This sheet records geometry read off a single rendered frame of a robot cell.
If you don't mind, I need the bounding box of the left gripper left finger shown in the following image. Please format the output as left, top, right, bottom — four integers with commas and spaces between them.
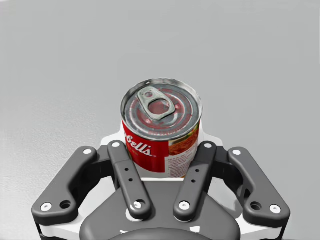
31, 131, 153, 227

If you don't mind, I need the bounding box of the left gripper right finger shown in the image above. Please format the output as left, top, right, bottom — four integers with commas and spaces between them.
172, 131, 292, 229

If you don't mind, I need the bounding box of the red and white can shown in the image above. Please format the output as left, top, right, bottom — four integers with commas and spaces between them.
120, 78, 204, 179

